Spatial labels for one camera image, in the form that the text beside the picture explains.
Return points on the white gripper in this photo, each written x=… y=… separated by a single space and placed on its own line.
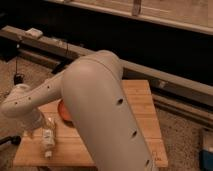
x=33 y=121

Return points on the white plastic bottle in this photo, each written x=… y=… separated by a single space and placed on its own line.
x=48 y=137

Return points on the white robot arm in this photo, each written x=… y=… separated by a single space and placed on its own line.
x=91 y=89

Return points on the orange ceramic bowl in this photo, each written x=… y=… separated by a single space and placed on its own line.
x=63 y=112

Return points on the black object at floor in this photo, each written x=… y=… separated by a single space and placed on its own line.
x=15 y=140

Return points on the small white box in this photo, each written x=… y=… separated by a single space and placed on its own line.
x=34 y=32

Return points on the blue white box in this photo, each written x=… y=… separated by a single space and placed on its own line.
x=206 y=152

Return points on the wooden rail beam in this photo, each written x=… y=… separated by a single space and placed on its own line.
x=170 y=83

